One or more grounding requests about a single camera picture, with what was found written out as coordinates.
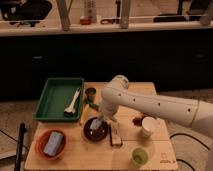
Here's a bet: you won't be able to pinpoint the dark metal cup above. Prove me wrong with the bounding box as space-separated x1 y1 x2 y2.
85 87 96 102

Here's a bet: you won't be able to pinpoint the green cucumber toy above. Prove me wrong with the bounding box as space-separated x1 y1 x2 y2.
85 100 99 111

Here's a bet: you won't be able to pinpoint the black pole stand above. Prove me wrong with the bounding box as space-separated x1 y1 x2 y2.
14 123 26 171

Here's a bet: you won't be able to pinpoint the purple bowl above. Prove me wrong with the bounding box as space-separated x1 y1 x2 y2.
83 117 108 142

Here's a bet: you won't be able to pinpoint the grey towel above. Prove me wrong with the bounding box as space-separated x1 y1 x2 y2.
90 118 103 130

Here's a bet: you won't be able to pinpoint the red object on shelf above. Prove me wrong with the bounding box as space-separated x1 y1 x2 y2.
80 18 92 25

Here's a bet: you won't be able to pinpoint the green plastic cup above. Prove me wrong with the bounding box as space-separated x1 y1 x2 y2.
131 148 148 167

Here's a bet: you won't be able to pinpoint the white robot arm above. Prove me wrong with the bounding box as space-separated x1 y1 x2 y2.
99 75 213 138

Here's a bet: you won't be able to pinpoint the black office chair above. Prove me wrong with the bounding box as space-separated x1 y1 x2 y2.
0 0 52 27

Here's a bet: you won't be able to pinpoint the white paper cup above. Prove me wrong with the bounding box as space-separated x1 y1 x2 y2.
141 117 158 137

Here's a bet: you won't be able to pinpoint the black floor cable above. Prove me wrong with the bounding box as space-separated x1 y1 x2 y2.
169 132 213 171

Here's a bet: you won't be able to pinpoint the green plastic tray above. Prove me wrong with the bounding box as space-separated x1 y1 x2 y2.
34 78 84 122

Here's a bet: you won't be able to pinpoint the yellow banana toy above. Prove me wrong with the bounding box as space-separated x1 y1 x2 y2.
79 104 89 125

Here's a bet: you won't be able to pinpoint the white spoon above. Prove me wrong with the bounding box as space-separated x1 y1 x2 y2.
64 87 81 116

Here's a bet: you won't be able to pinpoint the orange bowl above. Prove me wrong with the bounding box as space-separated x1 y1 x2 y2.
35 130 67 160

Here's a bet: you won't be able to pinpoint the dark brown scraps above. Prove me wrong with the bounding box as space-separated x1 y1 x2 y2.
132 116 144 126

